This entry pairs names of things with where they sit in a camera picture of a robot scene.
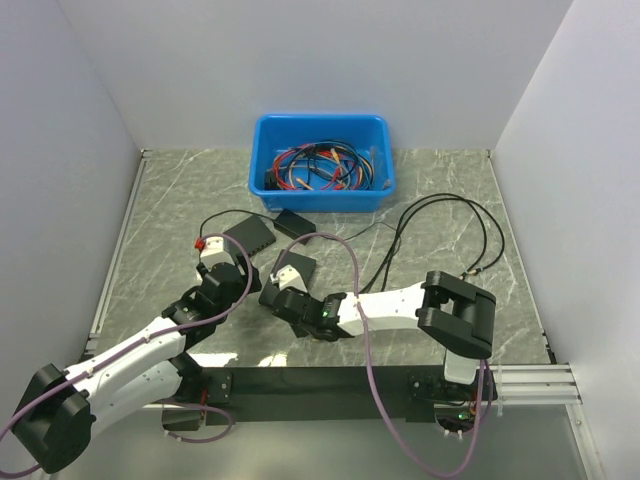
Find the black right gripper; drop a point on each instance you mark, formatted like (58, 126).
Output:
(301, 332)

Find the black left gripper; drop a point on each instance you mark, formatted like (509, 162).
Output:
(245, 267)

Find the black switch box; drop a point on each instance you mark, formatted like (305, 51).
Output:
(303, 264)

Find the black patch cable teal plug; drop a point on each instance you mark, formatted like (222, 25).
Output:
(443, 229)

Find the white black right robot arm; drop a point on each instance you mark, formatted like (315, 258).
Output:
(458, 315)

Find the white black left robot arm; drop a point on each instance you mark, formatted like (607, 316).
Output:
(62, 410)

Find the black power adapter brick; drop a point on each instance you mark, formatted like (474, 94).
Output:
(292, 224)

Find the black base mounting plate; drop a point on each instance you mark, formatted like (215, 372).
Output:
(255, 394)

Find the blue plastic bin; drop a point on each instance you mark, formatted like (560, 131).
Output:
(340, 163)

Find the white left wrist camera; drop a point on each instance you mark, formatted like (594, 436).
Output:
(215, 250)

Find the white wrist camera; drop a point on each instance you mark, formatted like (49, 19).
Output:
(288, 277)
(215, 250)

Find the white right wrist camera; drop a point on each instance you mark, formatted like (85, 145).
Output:
(288, 277)

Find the black network switch with ports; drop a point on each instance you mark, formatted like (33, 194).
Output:
(252, 234)

